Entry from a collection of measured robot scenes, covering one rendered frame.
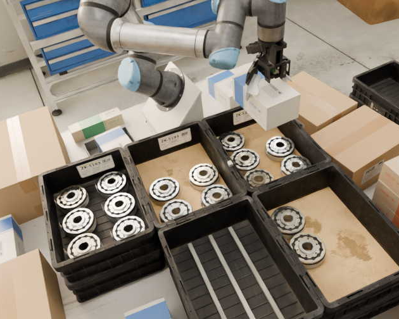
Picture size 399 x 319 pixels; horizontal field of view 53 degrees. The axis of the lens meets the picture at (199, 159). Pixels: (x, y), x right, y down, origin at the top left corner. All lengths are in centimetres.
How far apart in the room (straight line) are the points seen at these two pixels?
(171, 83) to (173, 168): 38
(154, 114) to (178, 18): 168
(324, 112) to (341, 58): 201
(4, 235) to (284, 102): 103
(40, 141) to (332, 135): 109
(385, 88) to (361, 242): 132
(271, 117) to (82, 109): 230
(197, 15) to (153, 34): 229
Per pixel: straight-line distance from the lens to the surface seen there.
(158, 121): 172
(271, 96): 123
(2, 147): 170
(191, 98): 160
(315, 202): 134
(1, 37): 398
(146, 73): 158
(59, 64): 319
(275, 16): 111
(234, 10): 110
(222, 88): 187
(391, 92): 243
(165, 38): 111
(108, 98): 336
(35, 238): 160
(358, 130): 157
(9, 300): 130
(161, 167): 147
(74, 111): 334
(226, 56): 106
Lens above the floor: 187
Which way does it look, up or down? 45 degrees down
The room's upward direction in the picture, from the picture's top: 8 degrees counter-clockwise
